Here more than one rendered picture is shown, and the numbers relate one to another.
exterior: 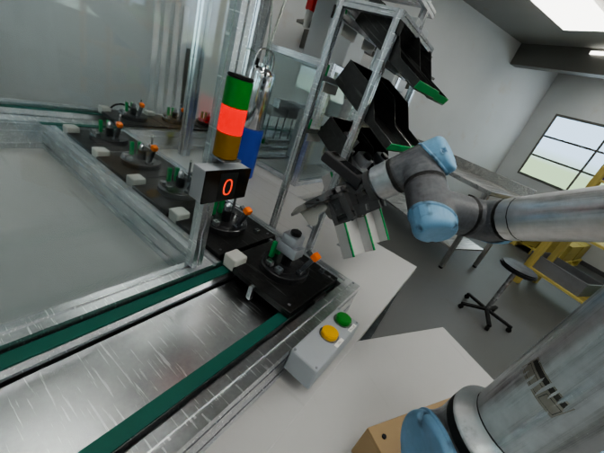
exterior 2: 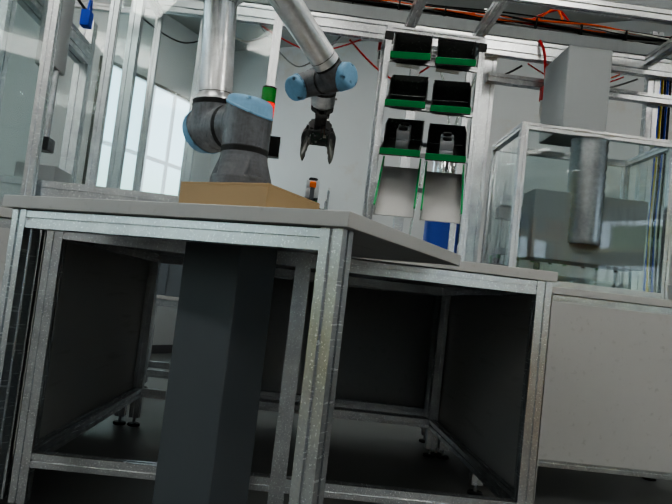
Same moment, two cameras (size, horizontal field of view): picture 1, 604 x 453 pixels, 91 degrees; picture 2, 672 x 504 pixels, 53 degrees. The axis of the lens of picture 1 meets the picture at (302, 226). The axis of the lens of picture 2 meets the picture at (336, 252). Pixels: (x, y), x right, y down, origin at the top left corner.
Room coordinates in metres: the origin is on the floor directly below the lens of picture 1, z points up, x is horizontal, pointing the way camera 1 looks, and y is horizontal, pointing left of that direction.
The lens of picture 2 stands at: (-0.32, -1.98, 0.70)
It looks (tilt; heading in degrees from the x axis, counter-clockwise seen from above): 4 degrees up; 60
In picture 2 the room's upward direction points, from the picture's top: 7 degrees clockwise
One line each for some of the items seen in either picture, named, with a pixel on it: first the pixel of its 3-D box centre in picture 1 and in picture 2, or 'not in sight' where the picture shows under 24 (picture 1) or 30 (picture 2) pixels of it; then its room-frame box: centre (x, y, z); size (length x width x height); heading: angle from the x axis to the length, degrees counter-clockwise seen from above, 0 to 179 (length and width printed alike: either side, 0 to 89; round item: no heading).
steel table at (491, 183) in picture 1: (422, 190); not in sight; (4.33, -1.46, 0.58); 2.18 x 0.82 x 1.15; 34
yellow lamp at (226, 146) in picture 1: (226, 144); not in sight; (0.59, 0.20, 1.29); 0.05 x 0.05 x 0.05
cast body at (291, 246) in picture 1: (289, 240); (312, 189); (0.71, 0.02, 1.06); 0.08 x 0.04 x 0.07; 63
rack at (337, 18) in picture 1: (342, 153); (420, 151); (1.08, -0.05, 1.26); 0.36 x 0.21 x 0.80; 153
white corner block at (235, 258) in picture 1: (235, 260); not in sight; (0.66, 0.14, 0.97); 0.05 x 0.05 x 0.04; 63
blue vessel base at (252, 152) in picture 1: (244, 151); (439, 247); (1.60, 0.44, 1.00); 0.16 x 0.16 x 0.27
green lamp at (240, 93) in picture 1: (237, 93); (268, 96); (0.59, 0.20, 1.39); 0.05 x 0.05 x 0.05
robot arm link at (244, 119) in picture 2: not in sight; (246, 123); (0.28, -0.42, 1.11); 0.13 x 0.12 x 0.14; 108
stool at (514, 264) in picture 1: (501, 291); not in sight; (2.55, -1.97, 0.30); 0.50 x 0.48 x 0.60; 39
